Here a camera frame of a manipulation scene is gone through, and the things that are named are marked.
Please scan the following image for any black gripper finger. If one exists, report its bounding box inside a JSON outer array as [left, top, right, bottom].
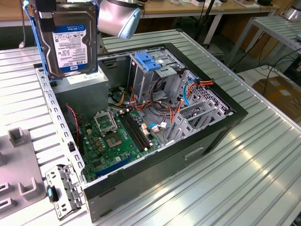
[[32, 0, 57, 33]]

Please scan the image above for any hard disk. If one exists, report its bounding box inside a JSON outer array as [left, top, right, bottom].
[[30, 0, 99, 82]]

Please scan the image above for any blue data wire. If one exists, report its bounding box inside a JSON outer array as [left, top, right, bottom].
[[182, 74, 197, 107]]

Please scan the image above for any grey metal disk bay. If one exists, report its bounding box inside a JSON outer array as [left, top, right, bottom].
[[164, 69, 232, 145]]

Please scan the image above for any grey power supply unit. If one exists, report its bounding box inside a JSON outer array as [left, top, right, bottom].
[[51, 70, 110, 121]]

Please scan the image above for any black case fan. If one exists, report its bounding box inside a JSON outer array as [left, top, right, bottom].
[[62, 105, 84, 156]]

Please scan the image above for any metal socket cover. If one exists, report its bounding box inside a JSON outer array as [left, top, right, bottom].
[[93, 110, 118, 136]]

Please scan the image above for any blue plastic drive latch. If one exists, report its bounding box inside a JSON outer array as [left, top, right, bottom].
[[135, 52, 162, 72]]

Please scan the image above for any grey optical drive cage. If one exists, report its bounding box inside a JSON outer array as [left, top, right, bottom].
[[128, 48, 186, 104]]

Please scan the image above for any CPU socket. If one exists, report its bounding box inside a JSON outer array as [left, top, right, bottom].
[[104, 133, 124, 149]]

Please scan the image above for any black RAM slot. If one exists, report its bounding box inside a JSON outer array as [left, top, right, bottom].
[[124, 112, 153, 149], [118, 113, 147, 153]]

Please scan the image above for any grey parts rack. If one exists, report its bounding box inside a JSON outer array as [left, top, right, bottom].
[[0, 127, 48, 214]]

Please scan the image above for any green motherboard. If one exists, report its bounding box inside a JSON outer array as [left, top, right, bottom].
[[79, 109, 163, 183]]

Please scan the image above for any small white box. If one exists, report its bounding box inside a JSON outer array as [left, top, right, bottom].
[[190, 0, 223, 8]]

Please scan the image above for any blue expansion slot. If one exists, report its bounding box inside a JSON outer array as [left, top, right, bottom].
[[95, 154, 135, 179]]

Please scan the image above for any black stand pole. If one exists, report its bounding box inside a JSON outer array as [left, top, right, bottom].
[[195, 0, 216, 45]]

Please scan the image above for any black latch with teal stripe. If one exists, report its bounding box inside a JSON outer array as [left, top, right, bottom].
[[46, 185, 59, 203]]

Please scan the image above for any black open PC case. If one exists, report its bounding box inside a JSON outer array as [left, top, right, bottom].
[[32, 42, 249, 224]]

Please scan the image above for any flat tan tray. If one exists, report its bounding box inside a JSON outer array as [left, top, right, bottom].
[[234, 0, 256, 8]]

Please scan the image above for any metal slat side table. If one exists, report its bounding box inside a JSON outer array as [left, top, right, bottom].
[[227, 15, 301, 69]]

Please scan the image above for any brown cardboard floor box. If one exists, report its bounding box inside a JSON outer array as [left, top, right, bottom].
[[253, 75, 301, 118]]

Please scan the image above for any black cable with metal plug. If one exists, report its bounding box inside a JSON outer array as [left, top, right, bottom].
[[18, 0, 27, 49]]

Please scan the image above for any red and black twisted wire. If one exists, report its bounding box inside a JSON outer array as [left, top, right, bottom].
[[65, 105, 82, 145]]

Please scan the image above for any wooden desk with white frame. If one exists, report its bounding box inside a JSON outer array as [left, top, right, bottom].
[[0, 0, 282, 45]]

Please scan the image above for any locking lever wire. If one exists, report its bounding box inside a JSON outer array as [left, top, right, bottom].
[[108, 109, 119, 131]]

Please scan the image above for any multicoloured wire bundle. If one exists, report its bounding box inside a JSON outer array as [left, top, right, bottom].
[[110, 77, 179, 123]]

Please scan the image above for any white plug with thin wires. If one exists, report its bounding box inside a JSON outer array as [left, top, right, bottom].
[[147, 122, 170, 134]]

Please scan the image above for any orange flat wire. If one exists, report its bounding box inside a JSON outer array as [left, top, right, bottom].
[[169, 98, 184, 124]]

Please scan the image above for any metal card retention bracket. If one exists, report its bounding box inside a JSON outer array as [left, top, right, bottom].
[[44, 163, 87, 221]]

